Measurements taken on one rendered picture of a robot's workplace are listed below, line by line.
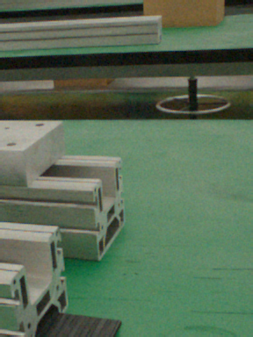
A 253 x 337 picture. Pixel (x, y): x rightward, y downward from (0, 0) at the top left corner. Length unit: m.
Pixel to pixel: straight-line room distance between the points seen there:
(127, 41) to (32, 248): 1.69
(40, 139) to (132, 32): 1.52
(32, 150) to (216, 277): 0.23
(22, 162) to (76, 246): 0.11
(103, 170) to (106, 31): 1.52
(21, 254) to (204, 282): 0.19
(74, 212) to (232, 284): 0.18
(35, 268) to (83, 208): 0.12
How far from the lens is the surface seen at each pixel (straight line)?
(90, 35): 2.20
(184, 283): 0.60
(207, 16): 2.56
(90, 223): 0.63
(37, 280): 0.53
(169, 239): 0.69
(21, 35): 2.26
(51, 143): 0.69
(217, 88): 4.05
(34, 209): 0.65
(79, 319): 0.54
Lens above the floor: 1.09
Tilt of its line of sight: 24 degrees down
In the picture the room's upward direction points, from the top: 5 degrees counter-clockwise
